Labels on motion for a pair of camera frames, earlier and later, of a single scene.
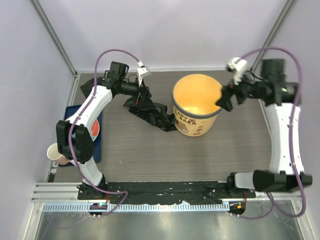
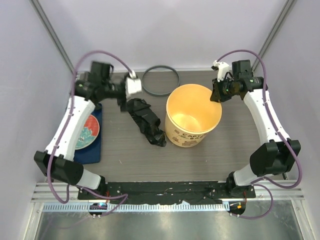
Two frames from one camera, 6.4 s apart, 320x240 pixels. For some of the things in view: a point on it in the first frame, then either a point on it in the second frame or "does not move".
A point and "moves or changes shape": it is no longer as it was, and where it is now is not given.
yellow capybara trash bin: [194, 97] moves or changes shape
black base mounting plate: [163, 192] does not move
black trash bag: [149, 111] -> [147, 122]
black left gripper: [143, 99] -> [122, 103]
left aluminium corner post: [59, 46] does not move
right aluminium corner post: [287, 8] does not move
